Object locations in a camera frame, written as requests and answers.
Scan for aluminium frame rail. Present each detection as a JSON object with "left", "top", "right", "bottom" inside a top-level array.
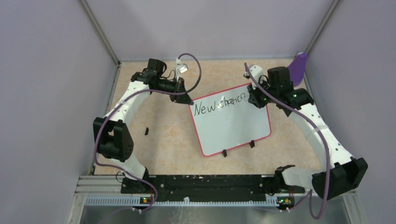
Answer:
[{"left": 75, "top": 175, "right": 124, "bottom": 195}]

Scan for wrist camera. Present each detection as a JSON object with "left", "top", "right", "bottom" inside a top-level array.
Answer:
[
  {"left": 175, "top": 58, "right": 188, "bottom": 79},
  {"left": 243, "top": 64, "right": 266, "bottom": 90}
]

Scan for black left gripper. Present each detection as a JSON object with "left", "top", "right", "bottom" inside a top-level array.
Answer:
[{"left": 154, "top": 77, "right": 194, "bottom": 105}]

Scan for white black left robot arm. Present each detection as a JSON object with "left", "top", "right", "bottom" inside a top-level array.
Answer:
[{"left": 93, "top": 58, "right": 193, "bottom": 193}]

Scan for purple marker holder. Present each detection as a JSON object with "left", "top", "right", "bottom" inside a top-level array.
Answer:
[{"left": 288, "top": 52, "right": 308, "bottom": 87}]

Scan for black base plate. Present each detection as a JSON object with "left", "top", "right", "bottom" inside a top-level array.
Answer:
[{"left": 120, "top": 175, "right": 305, "bottom": 203}]

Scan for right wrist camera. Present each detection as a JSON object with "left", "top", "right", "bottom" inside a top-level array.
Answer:
[{"left": 243, "top": 64, "right": 266, "bottom": 90}]

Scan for white cable duct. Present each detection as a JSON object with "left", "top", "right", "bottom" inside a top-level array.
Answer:
[{"left": 85, "top": 196, "right": 279, "bottom": 207}]

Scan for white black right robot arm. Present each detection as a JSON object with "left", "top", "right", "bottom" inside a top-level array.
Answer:
[{"left": 244, "top": 65, "right": 368, "bottom": 201}]

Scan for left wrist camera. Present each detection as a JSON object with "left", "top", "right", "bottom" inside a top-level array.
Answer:
[{"left": 175, "top": 58, "right": 188, "bottom": 79}]

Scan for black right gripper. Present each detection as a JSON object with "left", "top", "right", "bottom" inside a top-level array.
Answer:
[{"left": 247, "top": 77, "right": 278, "bottom": 109}]

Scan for pink framed whiteboard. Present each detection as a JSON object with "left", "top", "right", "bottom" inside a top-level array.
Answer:
[{"left": 190, "top": 84, "right": 272, "bottom": 157}]

